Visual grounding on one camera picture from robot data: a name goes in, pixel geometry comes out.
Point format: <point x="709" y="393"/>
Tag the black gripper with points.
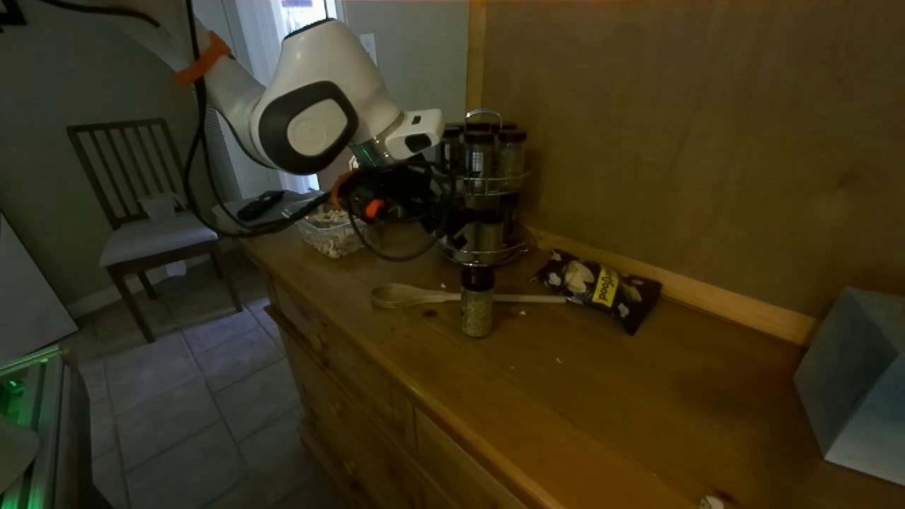
<point x="415" y="184"/>

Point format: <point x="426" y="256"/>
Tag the round two-tier spice rack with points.
<point x="484" y="193"/>

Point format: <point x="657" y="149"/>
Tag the metal robot stand green light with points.
<point x="39" y="396"/>

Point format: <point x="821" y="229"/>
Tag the small white scrap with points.
<point x="712" y="501"/>

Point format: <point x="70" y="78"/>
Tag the black remote control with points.
<point x="262" y="205"/>

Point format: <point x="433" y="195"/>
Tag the wooden dresser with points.
<point x="567" y="396"/>

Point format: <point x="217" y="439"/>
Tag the teal tissue box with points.
<point x="853" y="396"/>

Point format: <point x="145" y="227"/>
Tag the wooden spoon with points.
<point x="406" y="294"/>

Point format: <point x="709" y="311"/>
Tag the white flat panel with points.
<point x="29" y="300"/>

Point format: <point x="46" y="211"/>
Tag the clear plastic food container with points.
<point x="330" y="241"/>

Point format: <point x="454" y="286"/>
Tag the upright wooden board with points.
<point x="709" y="143"/>

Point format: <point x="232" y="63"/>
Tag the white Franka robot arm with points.
<point x="311" y="104"/>

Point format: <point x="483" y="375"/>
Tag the wooden chair grey seat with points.
<point x="157" y="236"/>

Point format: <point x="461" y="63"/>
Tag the black snack bag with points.
<point x="604" y="286"/>

